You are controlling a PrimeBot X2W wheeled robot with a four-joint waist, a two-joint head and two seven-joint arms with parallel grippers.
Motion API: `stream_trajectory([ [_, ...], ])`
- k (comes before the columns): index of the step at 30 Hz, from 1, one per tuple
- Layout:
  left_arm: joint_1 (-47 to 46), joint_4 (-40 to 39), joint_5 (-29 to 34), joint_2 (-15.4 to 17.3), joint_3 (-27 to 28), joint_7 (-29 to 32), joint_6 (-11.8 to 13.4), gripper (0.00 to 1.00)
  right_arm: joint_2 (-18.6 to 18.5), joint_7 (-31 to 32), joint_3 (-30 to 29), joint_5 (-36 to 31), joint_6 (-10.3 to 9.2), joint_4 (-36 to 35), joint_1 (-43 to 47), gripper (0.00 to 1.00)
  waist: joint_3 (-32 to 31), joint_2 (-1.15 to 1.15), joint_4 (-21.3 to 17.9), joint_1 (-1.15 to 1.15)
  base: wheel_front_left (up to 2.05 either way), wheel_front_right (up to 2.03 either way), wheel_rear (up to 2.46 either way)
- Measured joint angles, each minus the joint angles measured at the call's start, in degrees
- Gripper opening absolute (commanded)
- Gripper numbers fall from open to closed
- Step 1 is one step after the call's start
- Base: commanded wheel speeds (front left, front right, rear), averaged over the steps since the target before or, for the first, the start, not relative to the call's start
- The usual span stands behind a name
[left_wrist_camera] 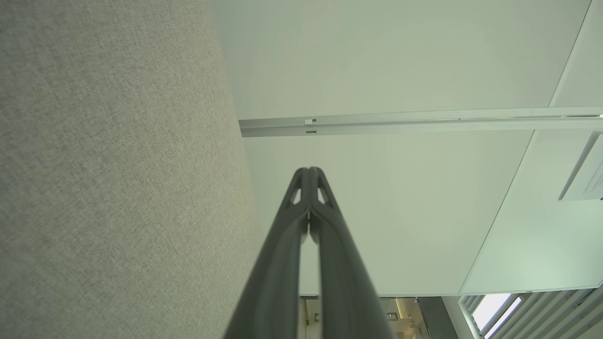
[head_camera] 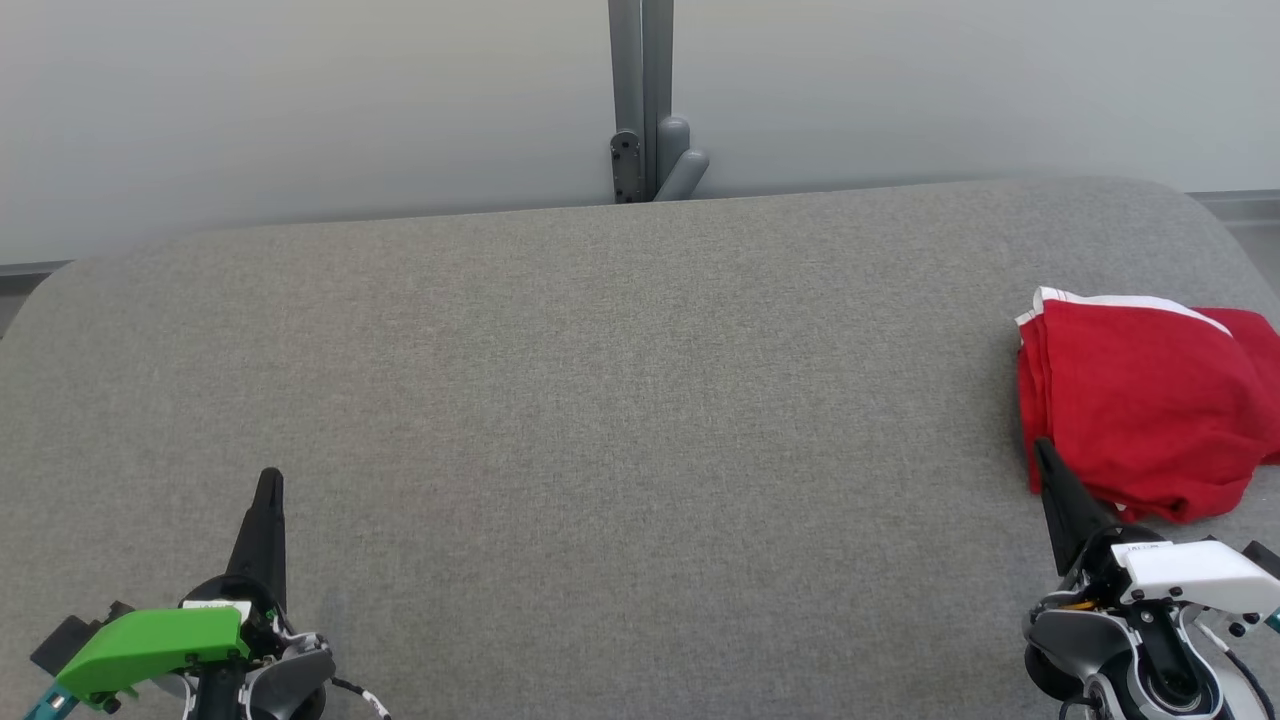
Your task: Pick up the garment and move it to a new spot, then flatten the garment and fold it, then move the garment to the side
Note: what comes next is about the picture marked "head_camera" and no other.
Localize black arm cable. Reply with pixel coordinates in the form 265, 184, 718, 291
330, 678, 393, 720
1200, 620, 1273, 720

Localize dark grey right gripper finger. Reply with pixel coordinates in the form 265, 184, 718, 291
1033, 437, 1131, 576

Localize grey rounded tube bracket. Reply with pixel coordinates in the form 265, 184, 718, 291
655, 115, 711, 203

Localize red shorts with white stripe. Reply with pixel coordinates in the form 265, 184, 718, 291
1015, 287, 1266, 526

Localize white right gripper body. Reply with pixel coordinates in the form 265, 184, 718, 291
1062, 530, 1280, 617

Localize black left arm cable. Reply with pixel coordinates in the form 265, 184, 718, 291
330, 678, 393, 720

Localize grey hinge plate with bolts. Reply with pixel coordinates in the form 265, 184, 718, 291
610, 130, 646, 204

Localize teal left camera cable connector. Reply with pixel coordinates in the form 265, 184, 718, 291
22, 683, 79, 720

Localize red shorts with zipper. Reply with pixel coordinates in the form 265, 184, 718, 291
1195, 307, 1280, 466

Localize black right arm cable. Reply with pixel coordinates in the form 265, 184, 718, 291
1200, 620, 1273, 720

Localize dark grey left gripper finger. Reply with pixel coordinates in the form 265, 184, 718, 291
225, 468, 289, 611

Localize grey metal post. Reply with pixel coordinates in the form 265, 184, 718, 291
608, 0, 674, 201

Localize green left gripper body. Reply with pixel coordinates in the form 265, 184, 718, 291
55, 598, 276, 698

